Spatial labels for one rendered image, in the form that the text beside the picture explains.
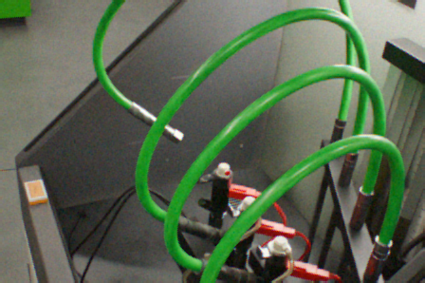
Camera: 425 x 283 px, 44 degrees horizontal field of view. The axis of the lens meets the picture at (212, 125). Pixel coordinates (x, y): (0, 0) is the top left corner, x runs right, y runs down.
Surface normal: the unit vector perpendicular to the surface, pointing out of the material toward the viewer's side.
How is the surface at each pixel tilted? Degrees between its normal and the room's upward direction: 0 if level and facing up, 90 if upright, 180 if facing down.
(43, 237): 0
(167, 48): 90
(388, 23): 90
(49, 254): 0
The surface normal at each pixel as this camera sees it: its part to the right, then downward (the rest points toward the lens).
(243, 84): 0.42, 0.51
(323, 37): -0.90, 0.15
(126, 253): 0.09, -0.84
